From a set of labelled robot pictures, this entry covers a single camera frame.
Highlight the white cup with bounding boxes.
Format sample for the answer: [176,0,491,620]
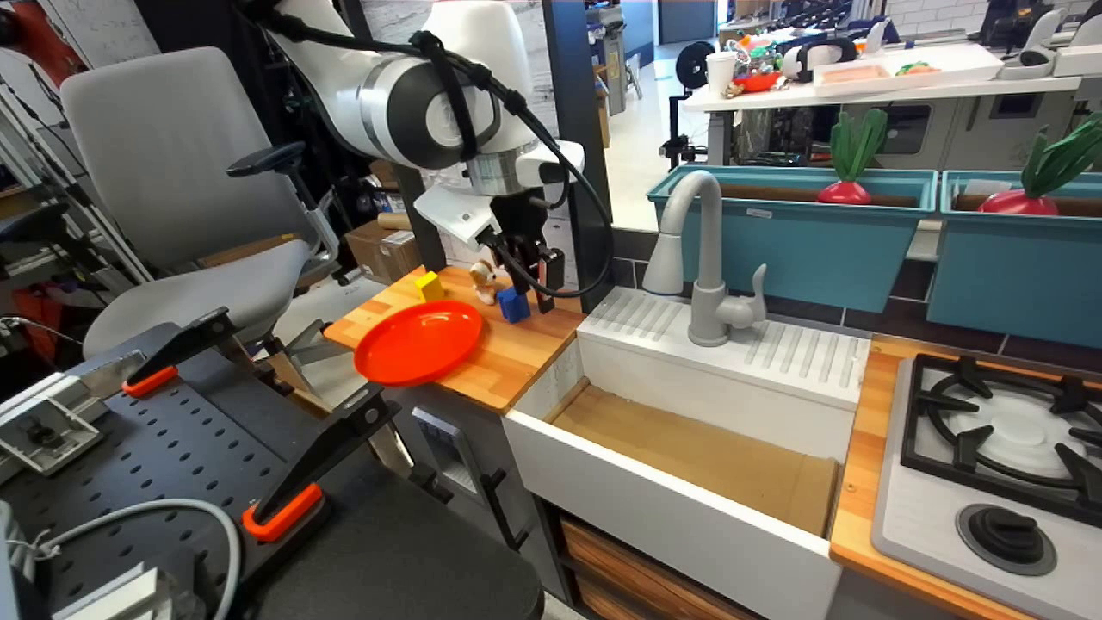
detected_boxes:
[701,49,739,102]

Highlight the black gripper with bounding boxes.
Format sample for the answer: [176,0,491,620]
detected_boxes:
[487,185,572,313]

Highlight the red bowl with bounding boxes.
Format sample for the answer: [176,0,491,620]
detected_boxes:
[733,64,784,95]

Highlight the black perforated board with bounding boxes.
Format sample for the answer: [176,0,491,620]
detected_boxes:
[0,340,348,620]

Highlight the toy radish green leaves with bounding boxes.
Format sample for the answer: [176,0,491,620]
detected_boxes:
[817,102,895,208]
[977,114,1102,222]

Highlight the gray toy faucet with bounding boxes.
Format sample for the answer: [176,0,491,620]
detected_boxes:
[642,165,772,351]

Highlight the gray cable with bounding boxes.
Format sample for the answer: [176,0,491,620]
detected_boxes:
[11,497,248,620]

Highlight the yellow toy block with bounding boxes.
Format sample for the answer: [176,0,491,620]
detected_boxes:
[409,270,452,308]

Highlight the small cardboard box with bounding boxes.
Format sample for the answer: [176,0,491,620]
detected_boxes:
[342,214,422,286]

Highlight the blue toy block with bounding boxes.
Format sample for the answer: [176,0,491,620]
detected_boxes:
[491,286,533,328]

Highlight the white background desk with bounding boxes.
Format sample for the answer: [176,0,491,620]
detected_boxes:
[685,40,1087,170]

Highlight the white toy sink basin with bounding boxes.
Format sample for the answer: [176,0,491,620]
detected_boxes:
[498,286,874,620]

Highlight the gray padded office chair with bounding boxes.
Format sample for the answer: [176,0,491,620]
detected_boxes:
[57,45,343,363]

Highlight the gray toy kitchen cabinet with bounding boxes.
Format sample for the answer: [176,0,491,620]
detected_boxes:
[388,387,546,556]

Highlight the teal planter box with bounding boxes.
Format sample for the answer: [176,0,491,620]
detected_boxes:
[922,170,1102,356]
[643,163,945,318]

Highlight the black vertical post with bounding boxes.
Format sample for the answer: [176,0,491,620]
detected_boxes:
[541,0,621,318]

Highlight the small beige toy figure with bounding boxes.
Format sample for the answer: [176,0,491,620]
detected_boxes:
[466,254,511,297]

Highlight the gray toy stove top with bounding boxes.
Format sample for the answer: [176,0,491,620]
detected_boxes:
[872,347,1102,620]

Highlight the silver metal mounting plate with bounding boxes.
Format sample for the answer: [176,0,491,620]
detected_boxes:
[0,393,109,480]

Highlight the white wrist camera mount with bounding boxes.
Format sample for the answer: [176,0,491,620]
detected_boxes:
[409,179,498,248]

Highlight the black clamp orange handle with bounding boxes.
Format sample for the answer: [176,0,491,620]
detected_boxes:
[117,308,241,404]
[239,388,397,546]

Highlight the orange round plate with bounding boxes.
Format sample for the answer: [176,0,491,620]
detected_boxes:
[350,301,491,393]

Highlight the wooden drawer fronts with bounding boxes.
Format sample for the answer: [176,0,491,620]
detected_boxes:
[557,513,762,620]

